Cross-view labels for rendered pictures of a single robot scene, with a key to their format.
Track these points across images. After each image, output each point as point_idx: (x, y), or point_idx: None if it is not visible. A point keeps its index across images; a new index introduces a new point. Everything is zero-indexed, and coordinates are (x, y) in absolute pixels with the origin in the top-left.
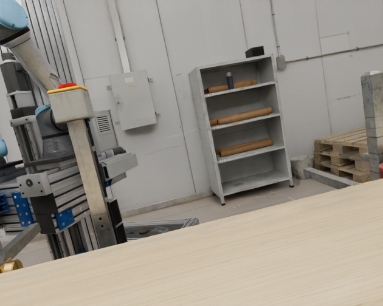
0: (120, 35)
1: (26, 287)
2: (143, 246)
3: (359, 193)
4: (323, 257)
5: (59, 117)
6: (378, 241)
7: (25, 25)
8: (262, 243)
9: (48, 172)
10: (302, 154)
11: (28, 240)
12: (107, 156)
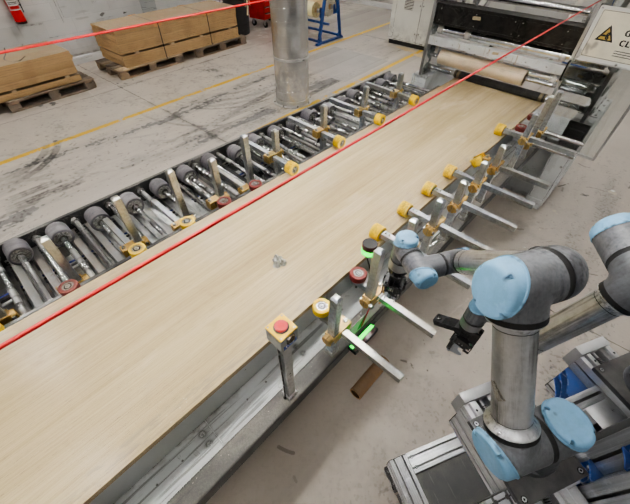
0: None
1: (264, 321)
2: (233, 359)
3: (122, 451)
4: (151, 375)
5: None
6: (129, 393)
7: (486, 315)
8: (175, 378)
9: (472, 409)
10: None
11: (378, 366)
12: None
